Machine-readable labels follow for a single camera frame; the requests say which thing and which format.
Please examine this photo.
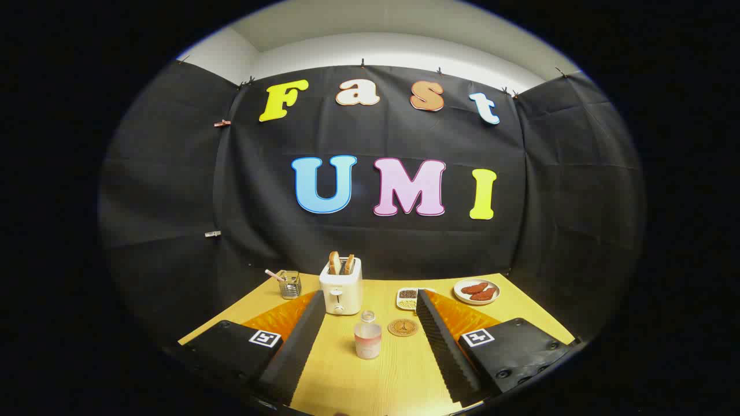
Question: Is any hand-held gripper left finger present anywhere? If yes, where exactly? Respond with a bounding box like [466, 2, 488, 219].
[182, 290, 326, 406]

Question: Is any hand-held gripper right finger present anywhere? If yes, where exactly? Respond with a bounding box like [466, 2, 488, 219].
[415, 289, 579, 408]

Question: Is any clear juice bottle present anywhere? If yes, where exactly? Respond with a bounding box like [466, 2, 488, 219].
[354, 310, 383, 361]

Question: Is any wooden table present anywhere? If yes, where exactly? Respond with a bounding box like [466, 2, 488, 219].
[178, 273, 576, 416]

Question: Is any white divided dish with beans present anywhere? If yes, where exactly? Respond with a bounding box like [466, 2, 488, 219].
[396, 287, 435, 311]

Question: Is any white toaster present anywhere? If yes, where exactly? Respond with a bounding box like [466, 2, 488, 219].
[319, 257, 364, 316]

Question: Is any white round plate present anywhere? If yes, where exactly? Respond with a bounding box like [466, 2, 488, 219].
[453, 279, 501, 306]

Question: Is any black backdrop cloth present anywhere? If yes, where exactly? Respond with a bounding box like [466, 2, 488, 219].
[98, 58, 645, 347]

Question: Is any wire mesh holder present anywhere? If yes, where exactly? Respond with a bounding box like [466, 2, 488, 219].
[279, 270, 302, 300]

